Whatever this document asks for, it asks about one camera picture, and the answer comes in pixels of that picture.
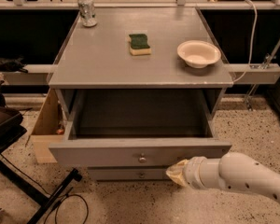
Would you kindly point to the cardboard box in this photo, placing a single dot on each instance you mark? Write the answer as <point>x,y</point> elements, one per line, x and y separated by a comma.
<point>48,128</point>

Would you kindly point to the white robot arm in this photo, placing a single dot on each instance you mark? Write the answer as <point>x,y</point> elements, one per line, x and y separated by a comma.
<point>233,172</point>

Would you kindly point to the grey top drawer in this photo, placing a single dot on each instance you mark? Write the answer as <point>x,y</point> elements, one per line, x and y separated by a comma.
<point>137,128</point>

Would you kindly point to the grey wooden drawer cabinet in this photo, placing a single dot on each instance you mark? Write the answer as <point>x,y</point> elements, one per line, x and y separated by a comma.
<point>100,59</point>

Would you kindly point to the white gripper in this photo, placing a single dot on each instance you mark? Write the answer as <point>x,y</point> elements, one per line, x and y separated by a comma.
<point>193,173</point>

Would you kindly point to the grey bottom drawer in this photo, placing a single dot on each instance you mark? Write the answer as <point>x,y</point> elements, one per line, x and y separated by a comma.
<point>129,174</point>

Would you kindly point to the green yellow sponge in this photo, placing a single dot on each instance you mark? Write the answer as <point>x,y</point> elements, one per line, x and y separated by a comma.
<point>139,44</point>

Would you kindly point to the metal railing beam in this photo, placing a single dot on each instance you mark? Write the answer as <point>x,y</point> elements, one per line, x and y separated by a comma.
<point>251,74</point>

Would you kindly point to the crushed silver can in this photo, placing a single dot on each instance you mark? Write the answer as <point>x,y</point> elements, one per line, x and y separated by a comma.
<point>87,12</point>

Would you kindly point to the black stand frame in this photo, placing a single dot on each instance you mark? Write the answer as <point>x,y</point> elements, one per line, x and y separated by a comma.
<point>15,206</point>

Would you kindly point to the white bowl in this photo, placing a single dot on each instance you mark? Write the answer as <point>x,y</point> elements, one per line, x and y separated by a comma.
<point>198,54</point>

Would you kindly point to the grey drawer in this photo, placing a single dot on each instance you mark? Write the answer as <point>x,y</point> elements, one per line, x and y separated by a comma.
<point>129,174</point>
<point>137,128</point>

